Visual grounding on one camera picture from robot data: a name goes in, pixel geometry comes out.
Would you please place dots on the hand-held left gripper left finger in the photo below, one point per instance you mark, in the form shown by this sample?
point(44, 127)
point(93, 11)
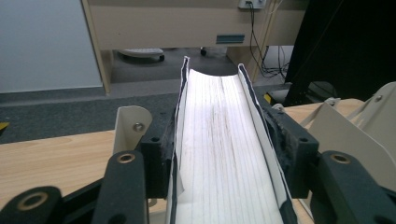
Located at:
point(157, 161)

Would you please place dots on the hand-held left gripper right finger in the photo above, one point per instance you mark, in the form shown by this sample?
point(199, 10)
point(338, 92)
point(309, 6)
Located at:
point(299, 155)

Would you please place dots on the expandable grey metal book rack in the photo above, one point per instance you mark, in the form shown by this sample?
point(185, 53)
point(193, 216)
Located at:
point(342, 133)

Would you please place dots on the grey book with silhouette cover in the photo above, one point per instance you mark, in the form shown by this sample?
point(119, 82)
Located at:
point(218, 140)

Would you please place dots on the black stand base striped edge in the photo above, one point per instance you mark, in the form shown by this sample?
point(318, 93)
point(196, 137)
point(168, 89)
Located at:
point(268, 98)
point(3, 126)

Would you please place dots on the chair base with casters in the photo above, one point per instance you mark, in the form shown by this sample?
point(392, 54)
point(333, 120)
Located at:
point(141, 53)

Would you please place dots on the beige wooden desk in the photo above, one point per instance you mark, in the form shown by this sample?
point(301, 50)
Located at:
point(171, 25)

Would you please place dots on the white power strip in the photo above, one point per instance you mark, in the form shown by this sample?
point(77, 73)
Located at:
point(253, 3)

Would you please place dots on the white partition panel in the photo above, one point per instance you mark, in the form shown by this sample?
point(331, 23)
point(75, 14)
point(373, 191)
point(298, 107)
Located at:
point(43, 40)

